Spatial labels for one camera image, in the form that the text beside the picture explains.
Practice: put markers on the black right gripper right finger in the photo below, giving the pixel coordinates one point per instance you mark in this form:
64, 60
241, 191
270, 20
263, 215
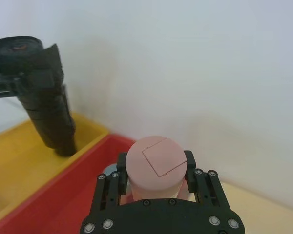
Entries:
205, 187

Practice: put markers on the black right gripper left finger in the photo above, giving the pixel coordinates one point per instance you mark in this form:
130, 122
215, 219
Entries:
110, 187

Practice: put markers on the pink cup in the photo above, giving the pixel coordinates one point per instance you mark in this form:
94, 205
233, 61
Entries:
153, 165

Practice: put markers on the grey round object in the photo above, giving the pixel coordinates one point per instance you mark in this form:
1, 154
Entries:
110, 169

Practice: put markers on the red plastic bin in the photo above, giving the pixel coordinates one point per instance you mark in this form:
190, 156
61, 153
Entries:
63, 195

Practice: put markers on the yellow plastic bin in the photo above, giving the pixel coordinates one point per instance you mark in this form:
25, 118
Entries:
17, 156

